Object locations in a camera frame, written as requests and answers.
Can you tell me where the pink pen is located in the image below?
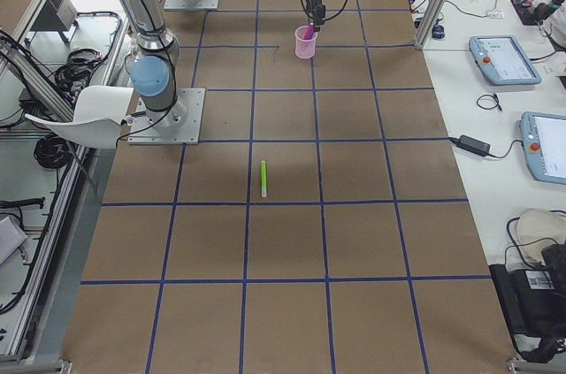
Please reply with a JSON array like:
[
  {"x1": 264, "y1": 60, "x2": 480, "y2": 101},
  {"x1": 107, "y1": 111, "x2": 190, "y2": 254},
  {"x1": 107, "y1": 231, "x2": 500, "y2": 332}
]
[{"x1": 303, "y1": 24, "x2": 316, "y2": 41}]

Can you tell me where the pink mesh cup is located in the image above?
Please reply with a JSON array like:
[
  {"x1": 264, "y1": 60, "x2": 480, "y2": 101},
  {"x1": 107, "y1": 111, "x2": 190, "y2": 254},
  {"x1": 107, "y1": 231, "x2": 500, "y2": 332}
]
[{"x1": 294, "y1": 25, "x2": 317, "y2": 59}]

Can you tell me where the green pen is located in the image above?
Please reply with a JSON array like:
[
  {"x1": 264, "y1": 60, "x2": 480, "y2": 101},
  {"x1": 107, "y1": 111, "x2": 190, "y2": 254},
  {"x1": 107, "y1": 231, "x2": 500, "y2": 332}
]
[{"x1": 260, "y1": 160, "x2": 268, "y2": 198}]

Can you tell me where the blue teach pendant far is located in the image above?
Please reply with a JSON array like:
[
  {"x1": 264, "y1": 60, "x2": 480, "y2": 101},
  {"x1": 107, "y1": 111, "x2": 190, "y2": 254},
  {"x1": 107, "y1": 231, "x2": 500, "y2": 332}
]
[{"x1": 468, "y1": 35, "x2": 542, "y2": 86}]

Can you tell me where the blue teach pendant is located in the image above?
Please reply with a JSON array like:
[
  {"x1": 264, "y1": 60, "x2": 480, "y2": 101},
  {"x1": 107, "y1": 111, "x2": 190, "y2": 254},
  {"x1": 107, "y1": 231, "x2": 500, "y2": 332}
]
[
  {"x1": 468, "y1": 35, "x2": 542, "y2": 86},
  {"x1": 519, "y1": 111, "x2": 565, "y2": 185}
]

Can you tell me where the black power adapter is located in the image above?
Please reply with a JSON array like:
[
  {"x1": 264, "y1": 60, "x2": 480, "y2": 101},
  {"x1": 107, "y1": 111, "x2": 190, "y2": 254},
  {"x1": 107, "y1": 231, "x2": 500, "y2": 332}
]
[{"x1": 448, "y1": 134, "x2": 490, "y2": 157}]

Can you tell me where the blue teach pendant near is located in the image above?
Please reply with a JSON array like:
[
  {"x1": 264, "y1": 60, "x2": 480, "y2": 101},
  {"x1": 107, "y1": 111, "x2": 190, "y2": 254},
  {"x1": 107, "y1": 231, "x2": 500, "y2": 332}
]
[{"x1": 519, "y1": 111, "x2": 565, "y2": 185}]

